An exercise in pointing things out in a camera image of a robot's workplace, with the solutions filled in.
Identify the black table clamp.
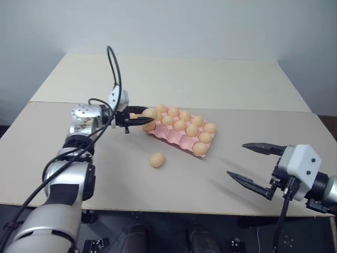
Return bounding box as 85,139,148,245
81,210,98,224

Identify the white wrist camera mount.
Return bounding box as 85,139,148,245
286,144,322,202
108,84,130,112

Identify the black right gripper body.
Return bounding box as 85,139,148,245
269,155,301,203

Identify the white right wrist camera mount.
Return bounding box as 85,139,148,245
286,144,322,202

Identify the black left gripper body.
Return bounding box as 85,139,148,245
114,106,133,135

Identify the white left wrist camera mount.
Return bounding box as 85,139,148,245
108,84,130,112

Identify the pink egg carton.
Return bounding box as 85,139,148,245
141,110,218,159

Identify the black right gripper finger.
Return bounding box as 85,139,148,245
226,170,277,202
241,142,286,157

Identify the black plate with white marks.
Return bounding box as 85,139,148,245
230,238,248,253
83,237,110,253

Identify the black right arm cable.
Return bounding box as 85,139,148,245
272,176,300,253

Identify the dark rounded shape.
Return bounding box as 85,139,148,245
187,223,221,253
123,223,148,253

